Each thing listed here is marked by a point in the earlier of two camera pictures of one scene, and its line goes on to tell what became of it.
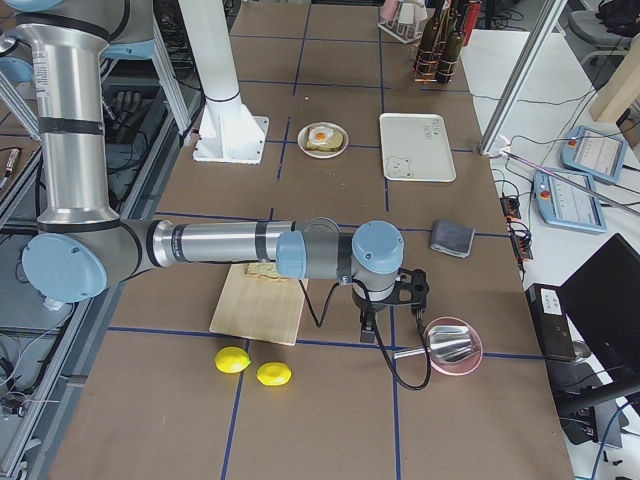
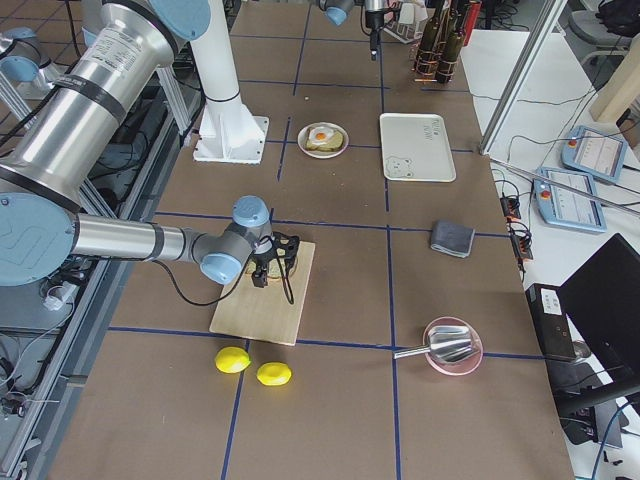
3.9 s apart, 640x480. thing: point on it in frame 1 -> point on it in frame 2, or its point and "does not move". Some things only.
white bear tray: x=416 y=147 does not move
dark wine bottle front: x=452 y=47 does not move
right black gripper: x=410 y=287 -> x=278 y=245
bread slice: x=264 y=269 does not move
